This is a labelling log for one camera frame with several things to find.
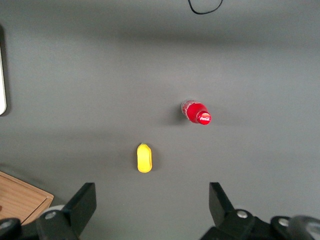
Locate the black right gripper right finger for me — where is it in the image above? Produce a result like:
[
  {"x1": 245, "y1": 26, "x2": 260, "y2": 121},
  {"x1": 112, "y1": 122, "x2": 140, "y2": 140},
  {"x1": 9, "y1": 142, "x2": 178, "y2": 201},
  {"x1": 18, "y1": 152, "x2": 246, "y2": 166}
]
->
[{"x1": 208, "y1": 181, "x2": 256, "y2": 240}]

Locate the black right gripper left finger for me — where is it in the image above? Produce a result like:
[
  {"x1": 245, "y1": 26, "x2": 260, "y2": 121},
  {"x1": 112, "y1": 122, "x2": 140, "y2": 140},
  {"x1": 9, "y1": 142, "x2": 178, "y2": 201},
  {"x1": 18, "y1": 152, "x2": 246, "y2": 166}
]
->
[{"x1": 35, "y1": 182, "x2": 98, "y2": 240}]

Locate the white rectangular tray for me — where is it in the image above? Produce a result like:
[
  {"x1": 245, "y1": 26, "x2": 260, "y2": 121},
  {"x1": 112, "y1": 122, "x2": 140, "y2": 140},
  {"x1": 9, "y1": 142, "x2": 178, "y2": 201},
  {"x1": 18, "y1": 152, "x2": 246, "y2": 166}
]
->
[{"x1": 0, "y1": 24, "x2": 8, "y2": 117}]

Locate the wooden two-drawer cabinet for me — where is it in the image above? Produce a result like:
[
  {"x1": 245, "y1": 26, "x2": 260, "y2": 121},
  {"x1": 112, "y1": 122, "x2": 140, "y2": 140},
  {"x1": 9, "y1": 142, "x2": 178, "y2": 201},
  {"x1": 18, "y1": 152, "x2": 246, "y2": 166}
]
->
[{"x1": 0, "y1": 170, "x2": 55, "y2": 226}]

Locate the yellow lemon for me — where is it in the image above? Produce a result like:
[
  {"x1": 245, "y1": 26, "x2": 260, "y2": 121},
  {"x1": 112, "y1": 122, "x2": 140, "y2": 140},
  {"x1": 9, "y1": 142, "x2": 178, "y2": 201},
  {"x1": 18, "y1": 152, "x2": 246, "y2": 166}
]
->
[{"x1": 136, "y1": 142, "x2": 154, "y2": 174}]

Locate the red cola bottle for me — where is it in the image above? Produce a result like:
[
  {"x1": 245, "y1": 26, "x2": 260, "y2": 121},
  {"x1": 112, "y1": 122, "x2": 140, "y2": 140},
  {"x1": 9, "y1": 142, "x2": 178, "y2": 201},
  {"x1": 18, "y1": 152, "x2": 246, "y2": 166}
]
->
[{"x1": 180, "y1": 98, "x2": 213, "y2": 126}]

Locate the black looped table cable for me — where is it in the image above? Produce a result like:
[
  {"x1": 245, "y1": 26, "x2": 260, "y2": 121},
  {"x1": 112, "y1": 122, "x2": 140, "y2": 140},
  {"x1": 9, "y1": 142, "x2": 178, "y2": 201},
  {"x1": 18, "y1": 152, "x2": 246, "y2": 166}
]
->
[{"x1": 187, "y1": 0, "x2": 224, "y2": 15}]

